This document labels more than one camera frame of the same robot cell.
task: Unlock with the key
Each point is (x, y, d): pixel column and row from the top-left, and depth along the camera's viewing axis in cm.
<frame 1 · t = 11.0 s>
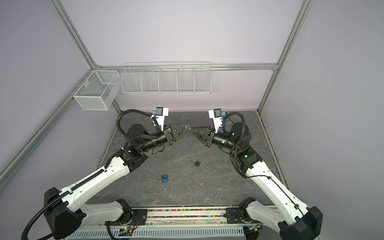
left hand: (189, 129, 58), fingers closed
right hand: (190, 131, 60), fingers closed
blue padlock: (164, 178, 88), on the table
grey padlock: (196, 163, 93), on the table
small silver key ring: (202, 184, 86), on the table

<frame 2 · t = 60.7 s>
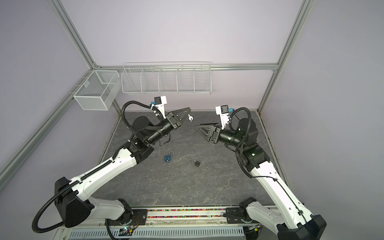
left hand: (191, 113, 58), fingers closed
right hand: (196, 128, 60), fingers open
blue padlock: (167, 158, 96), on the table
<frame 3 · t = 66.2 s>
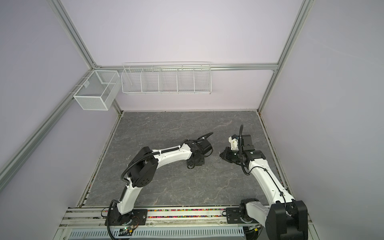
left hand: (198, 165, 90), fingers open
right hand: (221, 156, 82), fingers closed
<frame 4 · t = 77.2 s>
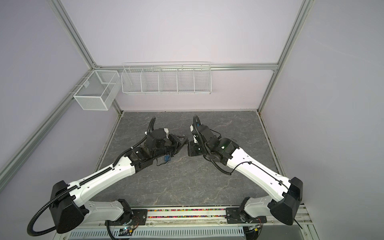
left hand: (188, 141, 72), fingers open
right hand: (187, 147, 72), fingers closed
